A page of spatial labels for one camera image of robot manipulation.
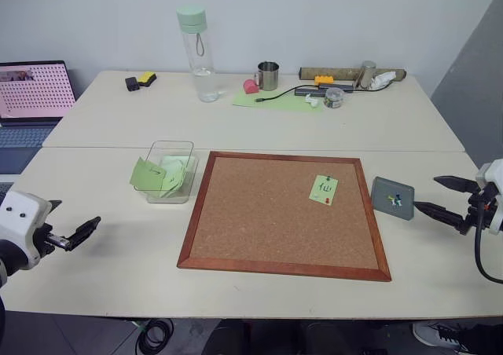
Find green note with black writing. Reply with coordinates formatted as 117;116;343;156
308;174;340;206

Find dark grey bar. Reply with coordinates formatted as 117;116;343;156
318;82;355;94

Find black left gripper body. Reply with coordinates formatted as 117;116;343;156
32;222;68;259

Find large green paper note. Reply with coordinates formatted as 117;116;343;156
129;156;167;193

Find grey pin tray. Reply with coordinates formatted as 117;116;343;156
370;176;417;221

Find cork board with wooden frame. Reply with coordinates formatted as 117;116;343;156
176;150;393;282

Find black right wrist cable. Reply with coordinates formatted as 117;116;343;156
474;201;503;284

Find white and black shoe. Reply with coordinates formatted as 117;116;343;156
412;320;475;354

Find large crumpled white paper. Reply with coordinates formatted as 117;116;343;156
368;71;396;90

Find clear bottle with green lid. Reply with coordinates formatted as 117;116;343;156
175;5;220;104

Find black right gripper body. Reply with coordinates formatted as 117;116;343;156
464;185;493;231

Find clear plastic cup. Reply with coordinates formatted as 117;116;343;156
323;87;345;111

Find coiled black floor cables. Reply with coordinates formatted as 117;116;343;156
134;318;174;355

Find clear plastic box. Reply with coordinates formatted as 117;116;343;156
133;140;200;205

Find silver metal cylinder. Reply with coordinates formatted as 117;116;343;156
353;60;378;90

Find open laptop with pink screen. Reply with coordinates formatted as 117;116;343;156
0;60;78;175

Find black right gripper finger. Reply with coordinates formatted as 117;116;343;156
412;201;471;237
433;175;479;195

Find light green paper sheet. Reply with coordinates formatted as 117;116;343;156
231;86;325;114

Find stainless steel mug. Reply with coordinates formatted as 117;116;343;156
253;60;281;92

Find black usb cable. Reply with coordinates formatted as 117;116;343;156
255;87;315;104

